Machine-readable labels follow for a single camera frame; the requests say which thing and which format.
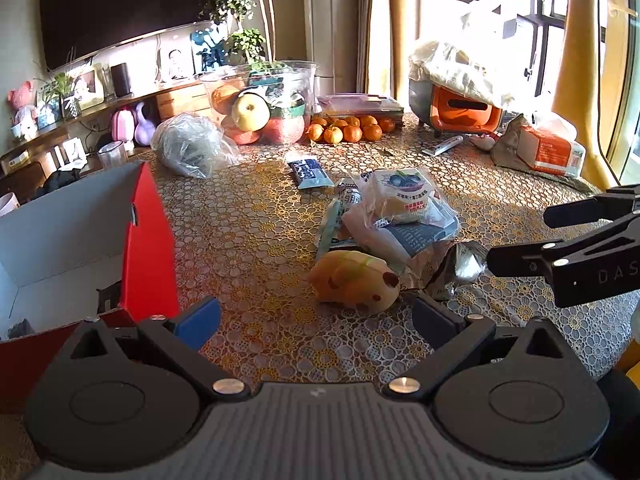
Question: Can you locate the white plastic bag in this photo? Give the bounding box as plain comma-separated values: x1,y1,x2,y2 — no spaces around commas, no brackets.
409,0,538,109

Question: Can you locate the red cardboard box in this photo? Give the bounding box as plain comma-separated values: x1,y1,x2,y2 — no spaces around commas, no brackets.
0,161,181,414

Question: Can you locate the black cylinder speaker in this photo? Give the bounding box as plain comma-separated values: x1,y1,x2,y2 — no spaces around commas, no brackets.
110,62,134,99

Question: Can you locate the white cream tube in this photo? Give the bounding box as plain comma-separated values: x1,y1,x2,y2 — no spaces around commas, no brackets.
421,135,466,157

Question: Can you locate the stack of clear plastic trays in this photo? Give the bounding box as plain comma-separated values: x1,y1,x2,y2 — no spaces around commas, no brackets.
317,93,405,124

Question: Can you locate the black cloth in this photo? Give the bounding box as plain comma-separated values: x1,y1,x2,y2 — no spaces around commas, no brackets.
32,169,82,202

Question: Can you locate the tall green houseplant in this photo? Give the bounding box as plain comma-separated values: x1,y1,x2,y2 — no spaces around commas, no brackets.
200,0,292,67

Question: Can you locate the green trimmed snack bag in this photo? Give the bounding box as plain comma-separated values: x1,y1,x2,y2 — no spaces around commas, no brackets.
249,82,307,122

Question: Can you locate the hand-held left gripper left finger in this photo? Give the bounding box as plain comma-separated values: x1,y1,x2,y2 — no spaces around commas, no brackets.
65,296,252,402

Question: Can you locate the large orange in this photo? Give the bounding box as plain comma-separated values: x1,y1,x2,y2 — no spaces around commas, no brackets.
210,84,242,116

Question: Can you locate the clear plastic fruit bowl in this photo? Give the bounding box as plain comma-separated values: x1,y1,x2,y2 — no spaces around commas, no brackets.
200,60,319,147

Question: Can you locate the clear bread packet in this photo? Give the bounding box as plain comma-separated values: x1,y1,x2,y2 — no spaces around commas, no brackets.
359,168,462,227

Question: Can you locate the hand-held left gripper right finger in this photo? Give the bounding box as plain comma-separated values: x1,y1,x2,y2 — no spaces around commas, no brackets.
382,290,569,402

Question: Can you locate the orange tissue pack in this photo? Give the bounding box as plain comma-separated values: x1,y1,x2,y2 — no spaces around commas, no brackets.
491,114,587,180

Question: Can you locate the white green wrapper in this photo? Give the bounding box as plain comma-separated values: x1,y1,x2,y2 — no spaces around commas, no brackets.
316,198,352,262

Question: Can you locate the wooden wall shelf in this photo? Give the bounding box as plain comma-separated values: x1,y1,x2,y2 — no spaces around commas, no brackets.
0,80,212,183

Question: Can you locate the small red apple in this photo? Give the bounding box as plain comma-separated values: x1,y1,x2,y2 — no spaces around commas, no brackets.
222,119,262,146

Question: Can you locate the crumpled clear plastic bag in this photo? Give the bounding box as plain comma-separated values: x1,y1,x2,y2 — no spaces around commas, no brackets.
150,112,244,180

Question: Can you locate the yellow plush toy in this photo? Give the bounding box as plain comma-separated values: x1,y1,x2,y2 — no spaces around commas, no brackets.
306,251,401,314

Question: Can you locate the small potted plant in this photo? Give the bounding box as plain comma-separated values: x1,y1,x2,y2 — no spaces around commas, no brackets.
35,72,84,121

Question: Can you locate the floral lace covered desktop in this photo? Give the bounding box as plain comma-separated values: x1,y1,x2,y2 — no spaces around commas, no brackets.
0,110,640,480

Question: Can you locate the blue picture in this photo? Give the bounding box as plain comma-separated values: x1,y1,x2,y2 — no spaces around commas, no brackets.
190,27,232,74

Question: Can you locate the white photo frame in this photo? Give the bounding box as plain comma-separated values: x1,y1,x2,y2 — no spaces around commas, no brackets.
72,64,106,111

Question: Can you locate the large red apple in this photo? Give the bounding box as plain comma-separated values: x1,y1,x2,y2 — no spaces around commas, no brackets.
262,115,306,145

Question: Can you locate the clear drinking glass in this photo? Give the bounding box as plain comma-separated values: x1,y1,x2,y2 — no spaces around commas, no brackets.
96,141,129,171

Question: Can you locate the pile of mandarins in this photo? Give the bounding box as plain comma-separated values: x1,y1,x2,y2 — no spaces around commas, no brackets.
306,115,397,144

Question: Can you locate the pink plush toy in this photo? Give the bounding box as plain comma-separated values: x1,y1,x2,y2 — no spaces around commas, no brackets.
7,80,39,127

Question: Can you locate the yellow curtain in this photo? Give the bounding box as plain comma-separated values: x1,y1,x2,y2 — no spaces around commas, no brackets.
551,0,622,196

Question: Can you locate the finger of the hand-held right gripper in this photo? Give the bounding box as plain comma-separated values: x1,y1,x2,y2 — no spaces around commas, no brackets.
543,185,640,230
486,240,571,281

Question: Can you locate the portrait photo frame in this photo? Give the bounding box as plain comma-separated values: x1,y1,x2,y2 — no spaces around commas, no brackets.
159,42,195,84

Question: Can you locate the pink toy case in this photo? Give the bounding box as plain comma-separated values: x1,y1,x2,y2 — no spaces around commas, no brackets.
111,109,137,141

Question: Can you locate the silver foil wrapper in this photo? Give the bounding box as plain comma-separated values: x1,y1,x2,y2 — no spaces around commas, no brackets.
430,241,489,302

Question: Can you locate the brown paper wrapper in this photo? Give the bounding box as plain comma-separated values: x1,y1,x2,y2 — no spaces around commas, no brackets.
399,240,452,292

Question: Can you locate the blue snack packet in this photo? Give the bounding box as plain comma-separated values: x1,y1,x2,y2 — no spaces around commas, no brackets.
286,158,335,191

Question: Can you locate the black television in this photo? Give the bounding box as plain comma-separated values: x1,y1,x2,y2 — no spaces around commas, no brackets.
39,0,224,72

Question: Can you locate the yellow apple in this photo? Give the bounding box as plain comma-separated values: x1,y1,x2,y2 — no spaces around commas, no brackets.
231,94,271,133

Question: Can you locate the grey and orange appliance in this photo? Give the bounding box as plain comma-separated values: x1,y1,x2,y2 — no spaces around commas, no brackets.
408,77,504,137

